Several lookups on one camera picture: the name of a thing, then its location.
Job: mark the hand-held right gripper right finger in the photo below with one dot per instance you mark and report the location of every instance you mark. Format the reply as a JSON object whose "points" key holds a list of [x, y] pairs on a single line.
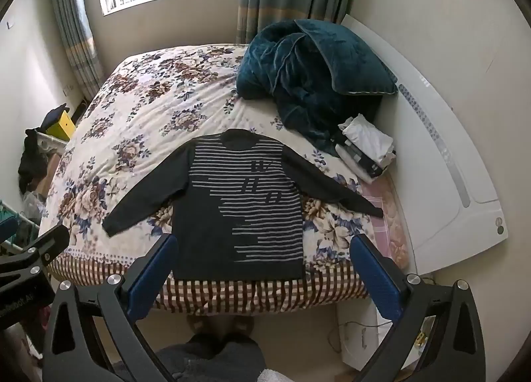
{"points": [[375, 278]]}

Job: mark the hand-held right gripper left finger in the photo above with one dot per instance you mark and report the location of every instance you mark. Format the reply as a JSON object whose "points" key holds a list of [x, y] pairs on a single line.
{"points": [[149, 278]]}

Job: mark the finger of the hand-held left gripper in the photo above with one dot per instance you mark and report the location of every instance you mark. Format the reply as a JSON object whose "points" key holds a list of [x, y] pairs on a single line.
{"points": [[7, 226], [47, 243]]}

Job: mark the dark striped sweater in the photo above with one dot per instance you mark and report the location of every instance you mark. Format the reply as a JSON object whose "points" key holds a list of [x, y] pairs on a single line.
{"points": [[199, 220]]}

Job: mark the dark clothes heap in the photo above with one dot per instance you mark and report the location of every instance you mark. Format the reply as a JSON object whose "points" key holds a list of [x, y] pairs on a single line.
{"points": [[31, 158]]}

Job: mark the pile of folded clothes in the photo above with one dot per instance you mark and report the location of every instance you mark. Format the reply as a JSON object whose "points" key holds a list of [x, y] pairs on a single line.
{"points": [[369, 137]]}

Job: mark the green drying rack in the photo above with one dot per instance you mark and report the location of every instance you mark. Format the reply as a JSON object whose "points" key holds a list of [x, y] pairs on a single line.
{"points": [[16, 245]]}

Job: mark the pink bed sheet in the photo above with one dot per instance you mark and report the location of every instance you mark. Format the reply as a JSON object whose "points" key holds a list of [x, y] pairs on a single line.
{"points": [[390, 220]]}

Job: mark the brown cardboard box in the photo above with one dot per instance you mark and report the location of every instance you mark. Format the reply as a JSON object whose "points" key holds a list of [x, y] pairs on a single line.
{"points": [[47, 177]]}

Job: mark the white nightstand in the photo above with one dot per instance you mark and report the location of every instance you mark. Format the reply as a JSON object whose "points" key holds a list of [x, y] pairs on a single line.
{"points": [[359, 344]]}

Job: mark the brown slipper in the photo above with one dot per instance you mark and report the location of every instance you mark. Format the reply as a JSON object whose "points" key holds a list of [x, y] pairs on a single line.
{"points": [[239, 326], [201, 324]]}

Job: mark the person's grey pants legs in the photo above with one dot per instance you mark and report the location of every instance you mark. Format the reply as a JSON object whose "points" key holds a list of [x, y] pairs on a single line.
{"points": [[211, 359]]}

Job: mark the yellow box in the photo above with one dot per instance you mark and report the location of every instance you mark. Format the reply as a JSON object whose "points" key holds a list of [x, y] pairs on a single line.
{"points": [[62, 129]]}

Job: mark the white headboard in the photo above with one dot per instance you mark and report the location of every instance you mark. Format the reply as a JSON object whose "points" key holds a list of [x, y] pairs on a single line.
{"points": [[435, 183]]}

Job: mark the floral bedspread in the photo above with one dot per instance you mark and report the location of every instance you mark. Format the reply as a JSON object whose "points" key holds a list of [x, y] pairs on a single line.
{"points": [[137, 116]]}

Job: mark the teal pillow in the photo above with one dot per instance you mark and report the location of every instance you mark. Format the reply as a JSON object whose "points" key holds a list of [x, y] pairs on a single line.
{"points": [[356, 63]]}

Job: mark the teal quilt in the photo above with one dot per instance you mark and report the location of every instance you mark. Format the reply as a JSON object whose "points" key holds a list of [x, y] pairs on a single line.
{"points": [[269, 67]]}

